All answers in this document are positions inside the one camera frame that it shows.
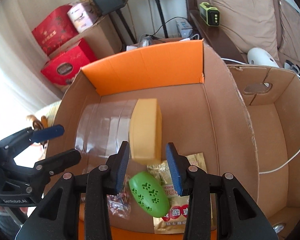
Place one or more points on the red chocolate collection gift bag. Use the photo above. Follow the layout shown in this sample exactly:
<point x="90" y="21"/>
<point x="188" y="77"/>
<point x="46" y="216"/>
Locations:
<point x="62" y="69"/>

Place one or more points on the white box of clutter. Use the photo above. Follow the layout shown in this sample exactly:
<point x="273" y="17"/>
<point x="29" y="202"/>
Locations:
<point x="185" y="32"/>

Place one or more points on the plain brown cardboard box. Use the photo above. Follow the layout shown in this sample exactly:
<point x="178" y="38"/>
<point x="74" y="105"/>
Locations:
<point x="272" y="98"/>

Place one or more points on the pink white tissue pack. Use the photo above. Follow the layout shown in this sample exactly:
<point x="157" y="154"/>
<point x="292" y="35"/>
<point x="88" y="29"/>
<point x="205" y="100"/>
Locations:
<point x="82" y="15"/>

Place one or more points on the gold snack packet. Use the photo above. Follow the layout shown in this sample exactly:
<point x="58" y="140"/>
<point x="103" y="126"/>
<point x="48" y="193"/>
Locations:
<point x="175" y="220"/>

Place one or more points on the small clear candy bag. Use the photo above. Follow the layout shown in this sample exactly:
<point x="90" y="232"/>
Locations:
<point x="119" y="205"/>

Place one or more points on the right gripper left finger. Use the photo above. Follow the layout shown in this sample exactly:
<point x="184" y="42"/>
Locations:
<point x="57" y="215"/>

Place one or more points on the green black portable device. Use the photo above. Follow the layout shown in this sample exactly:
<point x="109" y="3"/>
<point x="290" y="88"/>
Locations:
<point x="209" y="14"/>

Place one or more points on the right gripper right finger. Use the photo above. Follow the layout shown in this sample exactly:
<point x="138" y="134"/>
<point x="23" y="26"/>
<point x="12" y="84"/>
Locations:
<point x="238" y="215"/>

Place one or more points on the white rounded device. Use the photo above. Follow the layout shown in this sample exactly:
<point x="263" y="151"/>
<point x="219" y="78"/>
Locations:
<point x="260" y="57"/>

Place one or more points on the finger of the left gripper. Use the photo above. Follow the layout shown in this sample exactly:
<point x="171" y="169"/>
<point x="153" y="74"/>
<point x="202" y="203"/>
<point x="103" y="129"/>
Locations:
<point x="48" y="132"/>
<point x="47" y="167"/>

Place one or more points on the beige sofa cushion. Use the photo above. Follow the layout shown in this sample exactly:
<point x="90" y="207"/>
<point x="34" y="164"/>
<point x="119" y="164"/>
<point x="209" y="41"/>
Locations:
<point x="288" y="32"/>
<point x="249" y="24"/>

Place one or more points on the white sheer curtain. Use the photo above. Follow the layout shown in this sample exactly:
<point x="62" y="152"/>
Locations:
<point x="23" y="89"/>

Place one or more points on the red tea gift bag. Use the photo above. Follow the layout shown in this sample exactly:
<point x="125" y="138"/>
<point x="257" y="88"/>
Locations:
<point x="55" y="30"/>

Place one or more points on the clear box with yellow lid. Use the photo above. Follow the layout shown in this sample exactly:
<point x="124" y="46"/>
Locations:
<point x="103" y="127"/>

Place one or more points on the green oval perforated case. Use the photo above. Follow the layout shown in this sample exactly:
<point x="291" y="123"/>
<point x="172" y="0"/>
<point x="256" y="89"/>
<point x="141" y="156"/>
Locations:
<point x="149" y="194"/>

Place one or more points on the orange cardboard box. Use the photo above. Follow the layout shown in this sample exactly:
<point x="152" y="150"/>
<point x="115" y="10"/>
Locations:
<point x="202" y="109"/>

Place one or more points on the large brown carton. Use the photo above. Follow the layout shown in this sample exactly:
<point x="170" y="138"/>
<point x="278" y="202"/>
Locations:
<point x="101" y="37"/>

